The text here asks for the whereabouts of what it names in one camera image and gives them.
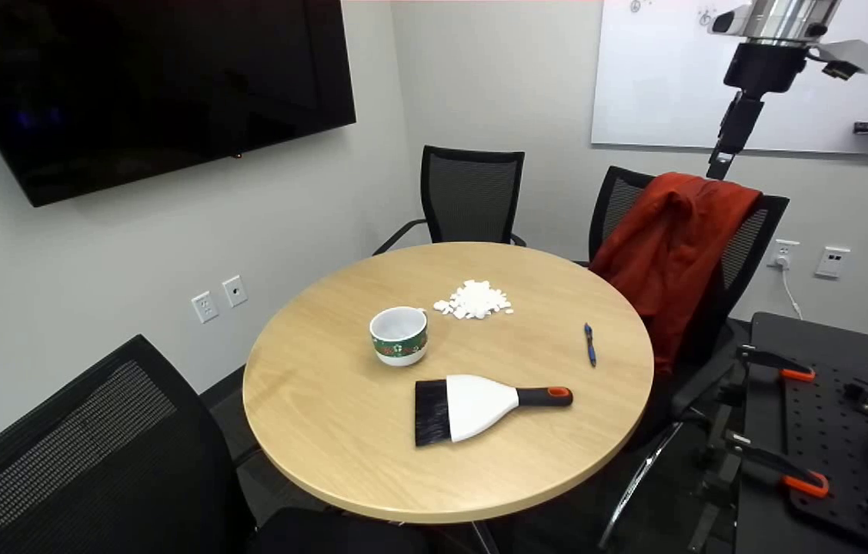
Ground black wall television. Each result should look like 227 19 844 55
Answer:
0 0 355 205

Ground wall whiteboard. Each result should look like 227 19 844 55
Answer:
591 0 868 153

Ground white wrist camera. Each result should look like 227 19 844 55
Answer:
816 40 868 80

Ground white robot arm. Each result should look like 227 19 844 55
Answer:
708 0 868 178

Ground round wooden table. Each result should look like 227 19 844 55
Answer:
243 243 656 522

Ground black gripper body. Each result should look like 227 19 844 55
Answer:
722 43 807 95

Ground black mesh chair foreground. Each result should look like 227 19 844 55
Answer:
0 336 251 554

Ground black perforated mounting board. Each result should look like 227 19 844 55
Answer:
734 313 868 554

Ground black mesh office chair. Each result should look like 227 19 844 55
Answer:
376 143 523 255

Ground red orange jacket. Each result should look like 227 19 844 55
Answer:
588 171 759 375

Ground black chair with jacket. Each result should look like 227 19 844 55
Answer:
586 164 793 552

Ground white black hand broom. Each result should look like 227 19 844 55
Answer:
413 375 573 446

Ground orange handled clamp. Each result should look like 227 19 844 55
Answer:
722 430 830 499
734 343 819 384

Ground orange handled clamp lower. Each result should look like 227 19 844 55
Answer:
722 430 830 499

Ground white wall socket right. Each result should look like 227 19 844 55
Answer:
816 247 848 280

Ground black pen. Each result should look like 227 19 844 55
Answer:
582 324 597 368

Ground white green ceramic mug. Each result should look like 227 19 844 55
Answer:
368 305 428 368

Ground orange handled clamp upper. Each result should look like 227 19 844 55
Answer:
734 343 819 384

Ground white wall outlet plates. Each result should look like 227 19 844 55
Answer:
192 275 247 324

